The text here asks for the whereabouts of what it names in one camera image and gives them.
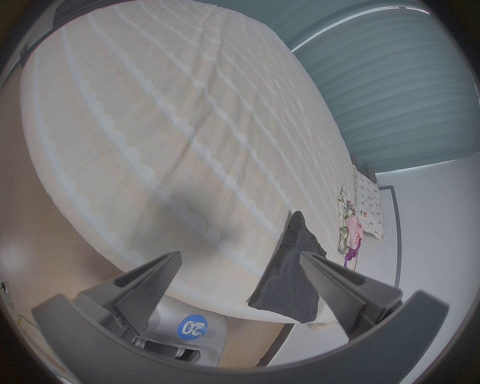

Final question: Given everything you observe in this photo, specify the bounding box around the pink garment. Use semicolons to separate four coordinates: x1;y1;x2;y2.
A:
345;215;365;249

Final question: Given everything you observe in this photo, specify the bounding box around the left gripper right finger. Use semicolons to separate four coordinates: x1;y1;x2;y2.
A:
299;251;404;335

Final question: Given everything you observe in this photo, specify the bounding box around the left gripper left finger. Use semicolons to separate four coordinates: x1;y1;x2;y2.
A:
77;250;183;337

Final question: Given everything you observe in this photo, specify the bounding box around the white printed garment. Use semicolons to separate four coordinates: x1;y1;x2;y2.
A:
336;184;358;257

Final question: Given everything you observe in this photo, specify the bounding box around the purple garment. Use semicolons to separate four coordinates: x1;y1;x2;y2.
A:
344;236;364;269

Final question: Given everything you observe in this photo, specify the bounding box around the blue-green curtain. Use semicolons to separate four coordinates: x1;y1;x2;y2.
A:
292;7;480;173
212;0;411;51

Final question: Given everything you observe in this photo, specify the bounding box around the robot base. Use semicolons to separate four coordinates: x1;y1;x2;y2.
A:
129;295;230;367

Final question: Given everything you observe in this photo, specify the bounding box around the white printed pillow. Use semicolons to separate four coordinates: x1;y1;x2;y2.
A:
353;169;386;241

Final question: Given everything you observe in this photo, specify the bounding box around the bed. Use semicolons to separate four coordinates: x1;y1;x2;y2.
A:
20;0;403;368

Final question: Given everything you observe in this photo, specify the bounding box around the grey bedside table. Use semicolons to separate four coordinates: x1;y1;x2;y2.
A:
350;153;378;181

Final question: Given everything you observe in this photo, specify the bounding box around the black T-shirt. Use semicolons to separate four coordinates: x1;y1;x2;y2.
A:
246;210;328;324

